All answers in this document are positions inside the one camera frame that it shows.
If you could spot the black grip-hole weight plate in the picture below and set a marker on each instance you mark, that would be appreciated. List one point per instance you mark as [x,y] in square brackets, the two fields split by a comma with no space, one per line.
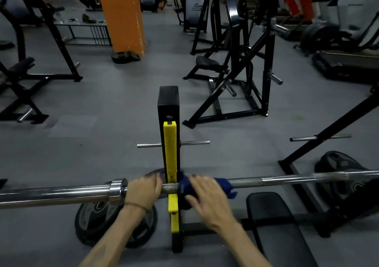
[142,231]

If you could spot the black and red lever machine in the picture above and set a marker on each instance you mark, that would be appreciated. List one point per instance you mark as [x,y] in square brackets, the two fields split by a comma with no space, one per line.
[207,61]

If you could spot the black weight plate white lettering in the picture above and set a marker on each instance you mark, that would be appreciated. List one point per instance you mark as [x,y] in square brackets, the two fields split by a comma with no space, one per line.
[88,222]

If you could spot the black squat rack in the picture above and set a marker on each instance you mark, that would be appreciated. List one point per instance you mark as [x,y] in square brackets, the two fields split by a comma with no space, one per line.
[62,44]

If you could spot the blue cleaning cloth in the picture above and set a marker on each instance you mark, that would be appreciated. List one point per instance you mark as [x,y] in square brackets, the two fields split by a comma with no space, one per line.
[223,184]

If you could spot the person's left forearm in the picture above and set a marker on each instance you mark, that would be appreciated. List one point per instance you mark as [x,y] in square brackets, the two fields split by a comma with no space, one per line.
[115,237]

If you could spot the black plate-loaded machine frame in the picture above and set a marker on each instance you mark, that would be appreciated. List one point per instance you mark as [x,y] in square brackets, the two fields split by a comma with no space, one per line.
[197,35]

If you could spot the person's right hand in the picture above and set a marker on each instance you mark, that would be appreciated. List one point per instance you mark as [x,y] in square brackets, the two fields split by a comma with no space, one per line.
[213,204]

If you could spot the black rack base frame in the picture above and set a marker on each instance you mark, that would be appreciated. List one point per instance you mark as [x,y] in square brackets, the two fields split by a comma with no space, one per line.
[2,183]

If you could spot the small black weight plate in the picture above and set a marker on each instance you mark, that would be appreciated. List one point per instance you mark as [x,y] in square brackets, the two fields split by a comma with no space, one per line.
[120,58]
[133,56]

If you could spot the black bench press rack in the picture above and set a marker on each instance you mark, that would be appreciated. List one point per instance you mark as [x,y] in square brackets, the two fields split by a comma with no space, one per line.
[168,98]

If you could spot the grey cloth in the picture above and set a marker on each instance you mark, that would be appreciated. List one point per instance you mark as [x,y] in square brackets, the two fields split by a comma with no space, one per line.
[155,174]

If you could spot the large black weight plate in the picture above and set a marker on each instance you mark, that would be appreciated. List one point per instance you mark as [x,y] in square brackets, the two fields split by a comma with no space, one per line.
[337,186]

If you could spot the person's left hand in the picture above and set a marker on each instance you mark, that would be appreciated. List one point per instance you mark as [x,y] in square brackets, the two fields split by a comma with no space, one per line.
[143,191]

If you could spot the wide orange pillar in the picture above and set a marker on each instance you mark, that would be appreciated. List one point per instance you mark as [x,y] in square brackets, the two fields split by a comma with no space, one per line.
[121,15]

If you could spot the black incline bench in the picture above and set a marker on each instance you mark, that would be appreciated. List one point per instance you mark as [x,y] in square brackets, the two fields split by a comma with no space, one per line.
[22,64]

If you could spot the black elliptical trainer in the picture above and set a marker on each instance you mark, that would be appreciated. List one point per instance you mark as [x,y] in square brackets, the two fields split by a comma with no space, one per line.
[319,35]

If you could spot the steel barbell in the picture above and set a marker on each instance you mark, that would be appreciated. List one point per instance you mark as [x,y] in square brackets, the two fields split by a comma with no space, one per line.
[59,195]

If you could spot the yellow bar hook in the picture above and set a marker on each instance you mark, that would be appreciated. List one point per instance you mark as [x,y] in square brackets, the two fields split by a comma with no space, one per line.
[170,145]

